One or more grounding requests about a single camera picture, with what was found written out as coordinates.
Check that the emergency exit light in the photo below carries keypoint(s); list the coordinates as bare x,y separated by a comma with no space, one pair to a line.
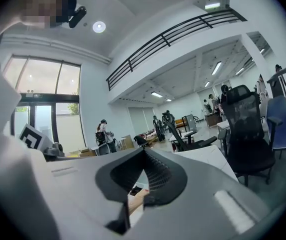
34,94

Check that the large window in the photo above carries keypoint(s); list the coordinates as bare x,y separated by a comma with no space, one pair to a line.
40,75

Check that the black mesh office chair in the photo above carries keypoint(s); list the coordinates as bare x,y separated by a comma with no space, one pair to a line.
248,139

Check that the blue office chair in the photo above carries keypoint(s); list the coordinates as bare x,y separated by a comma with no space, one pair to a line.
283,124

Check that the long ceiling tube light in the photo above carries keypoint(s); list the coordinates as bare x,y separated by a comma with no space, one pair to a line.
156,94
212,6
216,68

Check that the black-framed glass door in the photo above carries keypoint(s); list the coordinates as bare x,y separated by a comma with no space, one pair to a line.
65,126

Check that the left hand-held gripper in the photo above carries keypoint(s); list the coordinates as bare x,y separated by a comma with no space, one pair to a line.
33,139

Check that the round ceiling light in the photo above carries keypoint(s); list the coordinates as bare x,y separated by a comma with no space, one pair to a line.
99,27

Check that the black head-mounted camera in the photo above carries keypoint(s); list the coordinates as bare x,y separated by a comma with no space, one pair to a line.
77,16

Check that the person's right hand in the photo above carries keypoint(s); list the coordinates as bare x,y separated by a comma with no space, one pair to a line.
135,202

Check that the cardboard box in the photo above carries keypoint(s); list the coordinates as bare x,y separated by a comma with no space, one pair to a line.
126,142
88,152

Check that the grey computer tower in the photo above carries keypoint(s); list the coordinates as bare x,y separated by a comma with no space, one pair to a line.
191,122

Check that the small black chair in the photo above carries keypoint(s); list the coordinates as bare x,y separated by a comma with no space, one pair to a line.
141,141

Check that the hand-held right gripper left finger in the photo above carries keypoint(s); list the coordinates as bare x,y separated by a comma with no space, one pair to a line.
105,181

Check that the black balcony railing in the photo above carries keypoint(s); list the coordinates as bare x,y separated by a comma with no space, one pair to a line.
163,37

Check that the brown wooden desk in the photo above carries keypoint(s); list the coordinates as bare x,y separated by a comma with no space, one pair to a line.
213,120

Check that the black office chair with headrest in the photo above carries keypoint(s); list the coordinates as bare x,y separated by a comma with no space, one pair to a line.
183,139

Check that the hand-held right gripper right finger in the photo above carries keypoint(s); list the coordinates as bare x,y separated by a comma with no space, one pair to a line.
173,184

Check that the person's head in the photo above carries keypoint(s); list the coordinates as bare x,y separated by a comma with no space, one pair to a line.
33,11

